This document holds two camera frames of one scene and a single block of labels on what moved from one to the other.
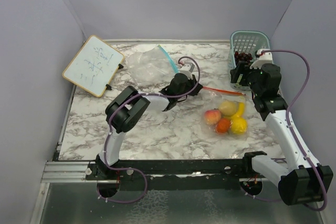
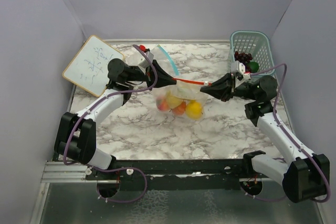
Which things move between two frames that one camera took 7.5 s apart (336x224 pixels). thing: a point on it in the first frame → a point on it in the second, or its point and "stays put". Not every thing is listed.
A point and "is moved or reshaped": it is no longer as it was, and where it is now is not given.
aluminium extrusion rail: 55,171 stays put
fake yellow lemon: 239,126 → 193,109
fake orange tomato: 223,125 → 180,109
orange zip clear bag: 211,99 is moved or reshaped
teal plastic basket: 245,41 stays put
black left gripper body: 189,85 → 136,74
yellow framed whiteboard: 94,65 stays put
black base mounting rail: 174,174 stays put
